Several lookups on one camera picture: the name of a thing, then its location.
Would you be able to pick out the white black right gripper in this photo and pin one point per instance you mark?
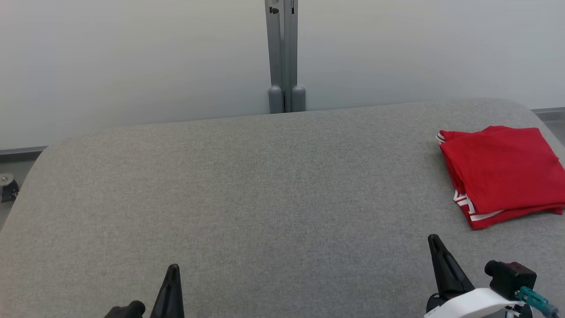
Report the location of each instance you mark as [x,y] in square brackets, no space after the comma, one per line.
[472,304]

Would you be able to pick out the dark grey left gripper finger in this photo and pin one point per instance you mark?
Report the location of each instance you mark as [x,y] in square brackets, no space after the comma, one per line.
[178,300]
[165,300]

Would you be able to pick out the red Bulls 23 jersey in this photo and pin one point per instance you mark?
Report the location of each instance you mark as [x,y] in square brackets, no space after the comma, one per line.
[499,168]

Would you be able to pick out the black caster with metal plate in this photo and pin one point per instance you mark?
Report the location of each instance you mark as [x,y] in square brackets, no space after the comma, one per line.
[8,190]

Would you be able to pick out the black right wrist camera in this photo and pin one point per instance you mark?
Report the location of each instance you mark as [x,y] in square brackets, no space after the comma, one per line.
[512,278]

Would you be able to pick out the grey metal partition post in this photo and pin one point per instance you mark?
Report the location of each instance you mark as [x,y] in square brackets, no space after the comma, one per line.
[295,53]
[273,53]

